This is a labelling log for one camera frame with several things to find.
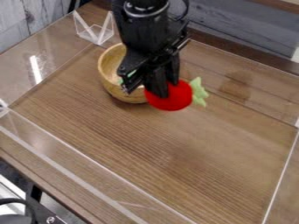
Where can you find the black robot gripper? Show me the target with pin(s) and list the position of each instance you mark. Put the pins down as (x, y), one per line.
(153, 37)

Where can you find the red plush strawberry toy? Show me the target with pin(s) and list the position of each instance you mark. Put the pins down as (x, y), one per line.
(182, 95)

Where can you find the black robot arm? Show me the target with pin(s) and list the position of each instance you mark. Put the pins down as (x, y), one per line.
(153, 37)

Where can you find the green rectangular block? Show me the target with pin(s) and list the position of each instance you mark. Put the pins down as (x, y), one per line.
(125, 78)

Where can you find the wooden bowl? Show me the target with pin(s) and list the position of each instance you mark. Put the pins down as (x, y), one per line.
(108, 64)

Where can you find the clear acrylic corner bracket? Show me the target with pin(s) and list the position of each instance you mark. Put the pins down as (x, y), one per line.
(96, 34)

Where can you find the clear acrylic tray wall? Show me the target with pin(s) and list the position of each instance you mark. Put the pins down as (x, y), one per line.
(96, 193)

